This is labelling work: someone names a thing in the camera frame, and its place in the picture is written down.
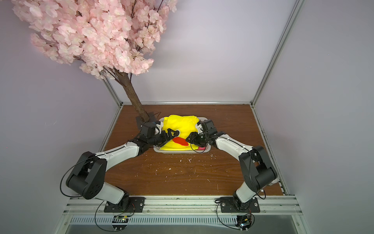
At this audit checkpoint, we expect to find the dark square tree base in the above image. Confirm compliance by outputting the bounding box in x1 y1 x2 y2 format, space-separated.
135 112 157 130

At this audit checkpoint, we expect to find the pink cherry blossom tree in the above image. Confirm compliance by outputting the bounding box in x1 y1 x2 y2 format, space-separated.
13 0 177 121

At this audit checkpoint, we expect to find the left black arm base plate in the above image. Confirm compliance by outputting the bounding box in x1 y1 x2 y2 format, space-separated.
104 197 146 213

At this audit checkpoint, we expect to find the yellow duck face raincoat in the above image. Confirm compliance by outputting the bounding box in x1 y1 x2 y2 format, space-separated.
160 115 199 151

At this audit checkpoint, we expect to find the small circuit board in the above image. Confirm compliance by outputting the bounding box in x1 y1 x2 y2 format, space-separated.
112 215 130 232
235 214 255 231

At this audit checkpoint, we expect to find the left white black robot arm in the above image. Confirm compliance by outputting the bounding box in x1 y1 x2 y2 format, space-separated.
66 121 180 204

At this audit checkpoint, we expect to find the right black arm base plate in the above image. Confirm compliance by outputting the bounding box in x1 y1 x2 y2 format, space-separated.
215 197 261 213

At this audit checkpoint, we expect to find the aluminium front rail frame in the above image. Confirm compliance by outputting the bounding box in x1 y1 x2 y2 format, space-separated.
54 196 310 234

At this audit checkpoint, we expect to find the right small circuit board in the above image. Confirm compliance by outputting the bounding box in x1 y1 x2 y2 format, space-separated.
235 214 255 231

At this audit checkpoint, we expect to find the white plastic perforated basket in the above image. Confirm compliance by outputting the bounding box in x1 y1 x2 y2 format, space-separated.
154 115 211 154

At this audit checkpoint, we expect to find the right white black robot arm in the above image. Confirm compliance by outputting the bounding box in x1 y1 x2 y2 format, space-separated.
186 120 279 203

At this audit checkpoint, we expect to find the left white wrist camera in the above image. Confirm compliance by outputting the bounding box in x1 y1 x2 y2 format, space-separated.
155 120 163 133

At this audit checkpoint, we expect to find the left small circuit board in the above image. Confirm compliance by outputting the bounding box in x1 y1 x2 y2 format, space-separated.
112 215 130 232

